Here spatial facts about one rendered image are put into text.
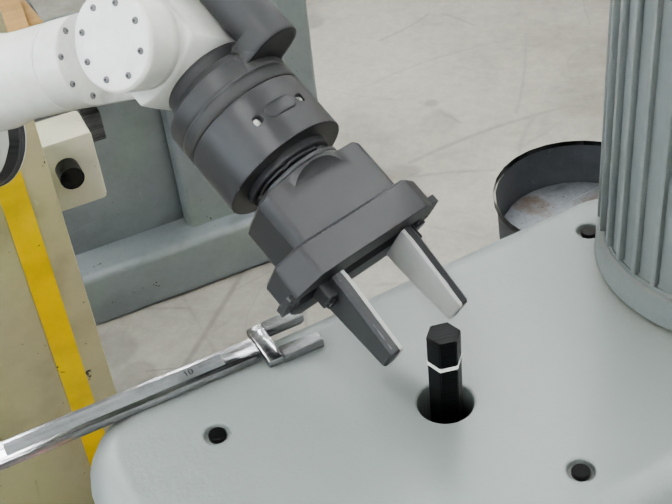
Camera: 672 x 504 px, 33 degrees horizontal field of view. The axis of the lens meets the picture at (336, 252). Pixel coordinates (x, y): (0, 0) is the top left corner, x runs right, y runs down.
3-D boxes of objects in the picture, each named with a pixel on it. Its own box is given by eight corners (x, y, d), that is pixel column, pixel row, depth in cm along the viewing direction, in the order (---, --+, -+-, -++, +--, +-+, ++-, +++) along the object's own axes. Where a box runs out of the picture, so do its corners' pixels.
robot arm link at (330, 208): (408, 249, 80) (301, 125, 83) (457, 177, 72) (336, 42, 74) (271, 343, 74) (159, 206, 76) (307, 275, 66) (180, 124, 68)
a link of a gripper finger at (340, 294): (390, 364, 71) (328, 289, 73) (407, 344, 69) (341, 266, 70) (372, 378, 71) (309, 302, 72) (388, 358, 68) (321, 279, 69)
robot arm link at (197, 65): (153, 183, 72) (49, 55, 75) (252, 161, 81) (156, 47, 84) (250, 52, 67) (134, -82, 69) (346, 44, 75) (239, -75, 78)
